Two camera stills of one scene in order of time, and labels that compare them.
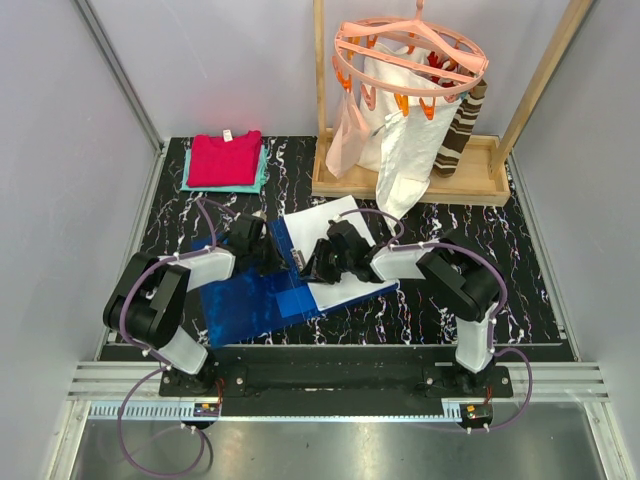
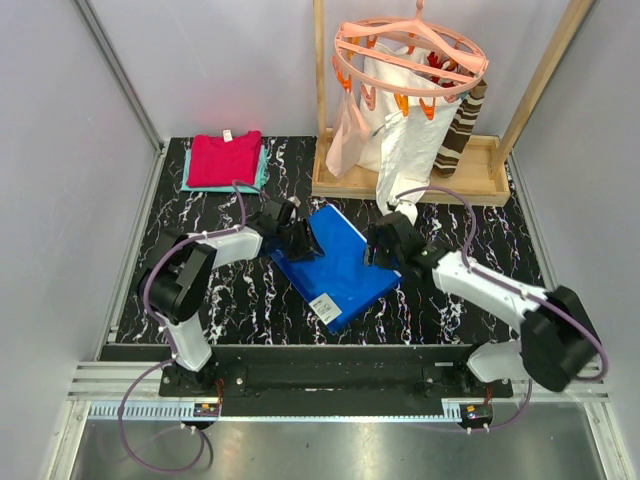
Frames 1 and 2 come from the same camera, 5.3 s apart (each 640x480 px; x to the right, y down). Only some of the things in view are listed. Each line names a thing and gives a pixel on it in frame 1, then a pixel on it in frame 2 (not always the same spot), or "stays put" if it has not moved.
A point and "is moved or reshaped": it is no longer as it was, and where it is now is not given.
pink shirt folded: [224, 160] stays put
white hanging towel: [409, 152] stays put
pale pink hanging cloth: [351, 132] stays put
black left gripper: [276, 263] to [307, 248]
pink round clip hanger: [406, 57] stays put
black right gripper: [316, 269] to [375, 239]
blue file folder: [249, 305] is moved or reshaped
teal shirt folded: [251, 188] stays put
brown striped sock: [461, 129] stays put
